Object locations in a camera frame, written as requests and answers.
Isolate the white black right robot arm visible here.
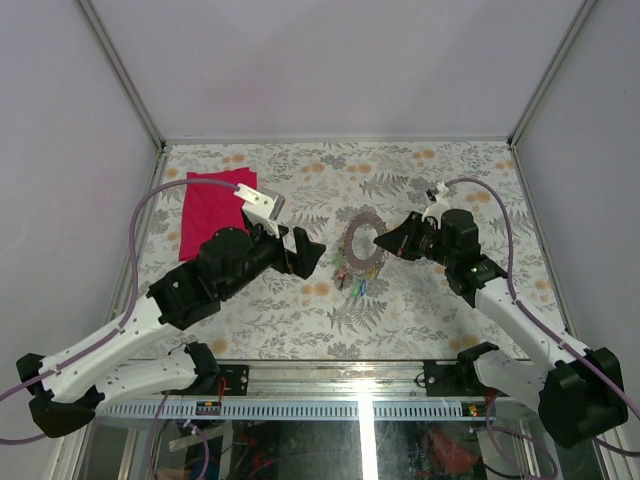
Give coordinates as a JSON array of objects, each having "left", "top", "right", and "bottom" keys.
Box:
[{"left": 374, "top": 209, "right": 629, "bottom": 448}]

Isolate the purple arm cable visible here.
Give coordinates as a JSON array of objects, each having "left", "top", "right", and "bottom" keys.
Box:
[
  {"left": 442, "top": 177, "right": 640, "bottom": 459},
  {"left": 0, "top": 181, "right": 241, "bottom": 446}
]

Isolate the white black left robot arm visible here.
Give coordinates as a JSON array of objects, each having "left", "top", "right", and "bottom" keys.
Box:
[{"left": 16, "top": 227, "right": 326, "bottom": 438}]

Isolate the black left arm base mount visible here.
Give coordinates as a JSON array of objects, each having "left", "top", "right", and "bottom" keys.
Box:
[{"left": 196, "top": 364, "right": 250, "bottom": 397}]

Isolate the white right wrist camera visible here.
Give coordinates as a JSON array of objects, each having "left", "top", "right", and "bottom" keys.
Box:
[{"left": 422, "top": 182, "right": 450, "bottom": 222}]

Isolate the floral table mat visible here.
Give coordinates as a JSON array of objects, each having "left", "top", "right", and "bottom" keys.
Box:
[{"left": 138, "top": 141, "right": 562, "bottom": 360}]

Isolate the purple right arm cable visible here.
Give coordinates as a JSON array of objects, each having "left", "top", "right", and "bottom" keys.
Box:
[{"left": 442, "top": 177, "right": 640, "bottom": 459}]

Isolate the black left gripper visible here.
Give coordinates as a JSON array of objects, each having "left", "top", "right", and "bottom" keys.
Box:
[{"left": 224, "top": 221, "right": 327, "bottom": 301}]

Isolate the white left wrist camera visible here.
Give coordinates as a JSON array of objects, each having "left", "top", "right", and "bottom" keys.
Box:
[{"left": 234, "top": 183, "right": 285, "bottom": 238}]

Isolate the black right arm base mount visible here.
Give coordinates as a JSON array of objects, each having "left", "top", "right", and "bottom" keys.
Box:
[{"left": 423, "top": 360, "right": 486, "bottom": 397}]

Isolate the red folded cloth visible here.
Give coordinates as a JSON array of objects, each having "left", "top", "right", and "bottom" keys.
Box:
[{"left": 179, "top": 184, "right": 247, "bottom": 262}]

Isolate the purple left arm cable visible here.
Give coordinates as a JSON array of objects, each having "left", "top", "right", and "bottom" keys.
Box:
[{"left": 0, "top": 181, "right": 241, "bottom": 446}]

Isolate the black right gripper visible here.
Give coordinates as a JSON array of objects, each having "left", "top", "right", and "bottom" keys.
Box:
[{"left": 375, "top": 211, "right": 456, "bottom": 268}]

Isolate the white slotted cable duct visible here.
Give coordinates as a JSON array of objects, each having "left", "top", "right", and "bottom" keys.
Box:
[{"left": 104, "top": 398, "right": 485, "bottom": 421}]

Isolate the aluminium front rail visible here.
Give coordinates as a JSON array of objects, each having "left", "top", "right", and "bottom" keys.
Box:
[{"left": 77, "top": 358, "right": 614, "bottom": 399}]

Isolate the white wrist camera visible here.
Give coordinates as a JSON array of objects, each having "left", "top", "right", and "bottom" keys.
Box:
[
  {"left": 234, "top": 183, "right": 285, "bottom": 238},
  {"left": 422, "top": 182, "right": 450, "bottom": 222}
]

